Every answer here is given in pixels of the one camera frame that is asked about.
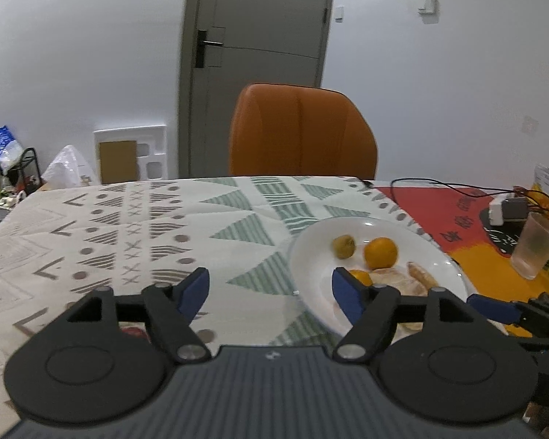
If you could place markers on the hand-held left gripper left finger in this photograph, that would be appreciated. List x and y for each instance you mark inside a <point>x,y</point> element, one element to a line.
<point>193,292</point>

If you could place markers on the frosted plastic cup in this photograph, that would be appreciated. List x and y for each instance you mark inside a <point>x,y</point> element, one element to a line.
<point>535,247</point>

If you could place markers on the white wall switch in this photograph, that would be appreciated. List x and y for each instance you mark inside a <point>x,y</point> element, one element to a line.
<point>339,13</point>

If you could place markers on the white foam packaging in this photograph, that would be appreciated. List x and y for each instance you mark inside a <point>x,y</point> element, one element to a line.
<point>151,135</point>

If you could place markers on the red printed mat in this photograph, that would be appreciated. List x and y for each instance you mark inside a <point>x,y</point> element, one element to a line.
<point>439,210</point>

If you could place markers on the white plastic bag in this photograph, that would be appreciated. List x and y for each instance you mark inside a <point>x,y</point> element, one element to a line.
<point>66,167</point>

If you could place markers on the small brown kiwi fruit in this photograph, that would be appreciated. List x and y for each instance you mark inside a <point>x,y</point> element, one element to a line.
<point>344,246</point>

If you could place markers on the orange chair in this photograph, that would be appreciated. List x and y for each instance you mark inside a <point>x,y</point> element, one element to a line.
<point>302,132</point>

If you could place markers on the white power adapter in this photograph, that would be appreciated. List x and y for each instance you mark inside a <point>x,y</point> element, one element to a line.
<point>501,210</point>

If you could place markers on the white enamel plate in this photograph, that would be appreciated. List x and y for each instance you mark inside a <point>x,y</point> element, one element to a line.
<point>320,256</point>

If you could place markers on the large orange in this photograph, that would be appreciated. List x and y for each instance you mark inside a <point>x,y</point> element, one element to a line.
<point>380,252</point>

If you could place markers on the patterned tablecloth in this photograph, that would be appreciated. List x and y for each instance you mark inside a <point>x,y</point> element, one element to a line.
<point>164,219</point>

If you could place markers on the blue plastic bag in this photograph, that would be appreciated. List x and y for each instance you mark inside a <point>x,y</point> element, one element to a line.
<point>2,146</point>

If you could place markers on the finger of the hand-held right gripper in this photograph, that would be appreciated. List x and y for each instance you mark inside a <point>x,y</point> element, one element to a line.
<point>492,307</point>

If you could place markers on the white wall box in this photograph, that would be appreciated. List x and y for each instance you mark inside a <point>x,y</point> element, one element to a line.
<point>427,4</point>

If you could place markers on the small orange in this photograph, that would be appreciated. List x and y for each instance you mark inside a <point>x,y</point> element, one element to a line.
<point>360,277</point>

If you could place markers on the brown cardboard sheet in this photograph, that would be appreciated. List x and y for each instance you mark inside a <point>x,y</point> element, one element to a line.
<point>119,162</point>

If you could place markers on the grey door with lock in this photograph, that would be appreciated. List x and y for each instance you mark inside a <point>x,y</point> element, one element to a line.
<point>265,77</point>

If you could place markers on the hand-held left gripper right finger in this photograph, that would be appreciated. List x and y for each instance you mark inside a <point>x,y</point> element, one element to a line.
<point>347,295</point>

